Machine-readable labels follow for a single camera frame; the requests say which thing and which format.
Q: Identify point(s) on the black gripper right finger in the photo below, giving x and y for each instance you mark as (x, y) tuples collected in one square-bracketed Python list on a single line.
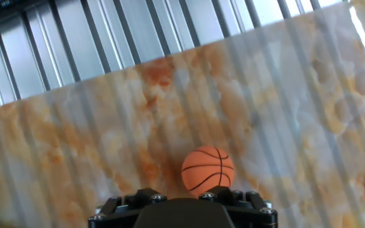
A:
[(252, 206)]

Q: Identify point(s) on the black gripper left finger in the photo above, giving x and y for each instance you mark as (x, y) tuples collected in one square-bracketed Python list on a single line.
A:
[(119, 205)]

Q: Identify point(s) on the orange marble pattern mat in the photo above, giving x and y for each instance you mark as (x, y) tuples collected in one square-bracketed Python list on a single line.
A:
[(106, 142)]

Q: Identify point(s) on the orange mini basketball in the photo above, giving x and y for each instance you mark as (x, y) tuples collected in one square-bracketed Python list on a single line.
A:
[(208, 171)]

